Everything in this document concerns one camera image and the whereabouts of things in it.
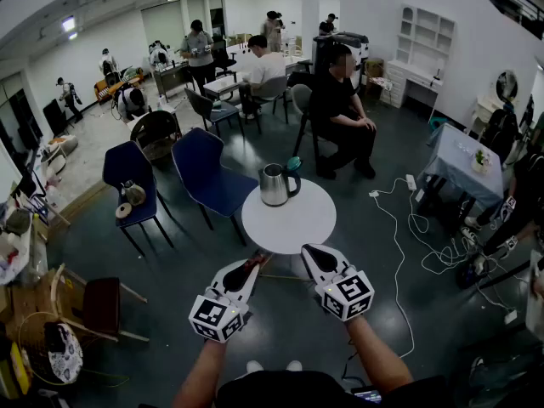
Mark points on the table with pale blue cloth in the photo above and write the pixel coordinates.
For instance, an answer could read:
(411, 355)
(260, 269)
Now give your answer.
(459, 164)

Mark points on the white rectangular table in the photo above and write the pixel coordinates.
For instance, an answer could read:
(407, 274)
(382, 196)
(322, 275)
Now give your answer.
(223, 84)

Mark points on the floral fabric cushion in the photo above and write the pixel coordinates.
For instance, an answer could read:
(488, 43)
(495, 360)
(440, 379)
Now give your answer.
(64, 355)

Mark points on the small white flower pot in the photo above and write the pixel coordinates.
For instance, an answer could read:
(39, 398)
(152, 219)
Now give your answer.
(481, 164)

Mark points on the stainless steel electric kettle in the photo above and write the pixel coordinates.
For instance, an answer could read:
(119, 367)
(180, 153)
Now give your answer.
(274, 189)

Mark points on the cluttered white table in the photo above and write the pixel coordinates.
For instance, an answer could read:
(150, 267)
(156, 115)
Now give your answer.
(17, 245)

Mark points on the round mirror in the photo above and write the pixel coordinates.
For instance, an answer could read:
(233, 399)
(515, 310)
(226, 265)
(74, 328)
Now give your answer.
(506, 85)

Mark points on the grey metal desk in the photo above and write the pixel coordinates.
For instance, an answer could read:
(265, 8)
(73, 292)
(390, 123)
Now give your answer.
(170, 72)

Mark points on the orange sofa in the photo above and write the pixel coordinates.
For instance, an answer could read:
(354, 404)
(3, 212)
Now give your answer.
(104, 89)

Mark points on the black office chair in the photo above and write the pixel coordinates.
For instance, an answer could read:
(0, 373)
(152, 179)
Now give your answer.
(221, 58)

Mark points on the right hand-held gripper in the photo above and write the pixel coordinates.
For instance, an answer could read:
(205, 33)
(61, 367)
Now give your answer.
(348, 296)

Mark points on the person's left forearm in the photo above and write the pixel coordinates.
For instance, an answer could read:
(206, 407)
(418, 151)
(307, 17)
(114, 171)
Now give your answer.
(200, 376)

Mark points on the black and white machine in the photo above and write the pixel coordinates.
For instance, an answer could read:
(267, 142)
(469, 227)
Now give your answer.
(357, 45)

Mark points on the small white square table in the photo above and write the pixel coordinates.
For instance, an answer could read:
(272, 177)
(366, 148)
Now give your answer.
(168, 111)

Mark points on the beige floor cushion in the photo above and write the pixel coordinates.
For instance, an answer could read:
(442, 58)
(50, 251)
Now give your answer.
(64, 145)

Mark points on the round white side table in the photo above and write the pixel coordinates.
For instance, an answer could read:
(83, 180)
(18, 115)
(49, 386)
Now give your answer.
(293, 223)

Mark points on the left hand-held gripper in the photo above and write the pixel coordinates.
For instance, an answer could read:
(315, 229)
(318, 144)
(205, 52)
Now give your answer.
(219, 319)

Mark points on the small lit screen device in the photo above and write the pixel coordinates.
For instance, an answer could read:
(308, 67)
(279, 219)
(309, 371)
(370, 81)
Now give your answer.
(367, 395)

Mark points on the white power strip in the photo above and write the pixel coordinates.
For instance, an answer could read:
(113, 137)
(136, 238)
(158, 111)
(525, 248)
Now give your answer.
(410, 183)

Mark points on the grey chair black legs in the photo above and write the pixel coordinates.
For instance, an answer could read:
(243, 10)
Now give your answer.
(274, 87)
(301, 96)

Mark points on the small brass kettle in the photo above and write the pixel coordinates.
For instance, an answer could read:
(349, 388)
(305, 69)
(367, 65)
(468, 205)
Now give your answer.
(135, 194)

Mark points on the black flat panel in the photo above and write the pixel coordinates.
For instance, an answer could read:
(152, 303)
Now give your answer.
(55, 117)

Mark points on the white vanity table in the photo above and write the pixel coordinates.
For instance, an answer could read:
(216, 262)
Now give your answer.
(484, 109)

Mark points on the wooden chair brown seat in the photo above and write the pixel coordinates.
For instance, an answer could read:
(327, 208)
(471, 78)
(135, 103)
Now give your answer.
(102, 304)

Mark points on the dark brown snack wrapper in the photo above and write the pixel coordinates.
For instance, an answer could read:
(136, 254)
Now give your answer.
(257, 261)

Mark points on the brown cardboard box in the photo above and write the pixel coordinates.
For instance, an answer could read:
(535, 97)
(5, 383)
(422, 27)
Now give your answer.
(374, 67)

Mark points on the dark blue padded chair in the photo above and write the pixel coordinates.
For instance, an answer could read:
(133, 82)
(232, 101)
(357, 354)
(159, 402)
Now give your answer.
(202, 104)

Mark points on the white plug adapter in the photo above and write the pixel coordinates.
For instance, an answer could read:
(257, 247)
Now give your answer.
(511, 317)

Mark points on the person's right forearm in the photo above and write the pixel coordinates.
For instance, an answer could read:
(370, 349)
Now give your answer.
(378, 355)

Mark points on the white shelf cabinet desk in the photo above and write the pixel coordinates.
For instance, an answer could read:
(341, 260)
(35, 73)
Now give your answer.
(425, 28)

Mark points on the person's black shirt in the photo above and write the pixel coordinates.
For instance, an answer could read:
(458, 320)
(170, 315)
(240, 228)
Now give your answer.
(297, 391)

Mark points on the long white table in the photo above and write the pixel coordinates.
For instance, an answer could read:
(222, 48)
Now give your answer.
(238, 53)

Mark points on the dark round wicker chair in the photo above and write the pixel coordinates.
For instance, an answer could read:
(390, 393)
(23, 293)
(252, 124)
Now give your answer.
(155, 147)

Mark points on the round wooden disc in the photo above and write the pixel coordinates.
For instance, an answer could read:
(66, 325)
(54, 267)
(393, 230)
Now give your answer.
(123, 211)

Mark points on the blue plastic chair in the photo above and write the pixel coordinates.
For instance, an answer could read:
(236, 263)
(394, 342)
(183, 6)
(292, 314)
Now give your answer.
(127, 164)
(200, 160)

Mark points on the floral cushion stool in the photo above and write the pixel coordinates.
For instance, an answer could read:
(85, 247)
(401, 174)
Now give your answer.
(380, 85)

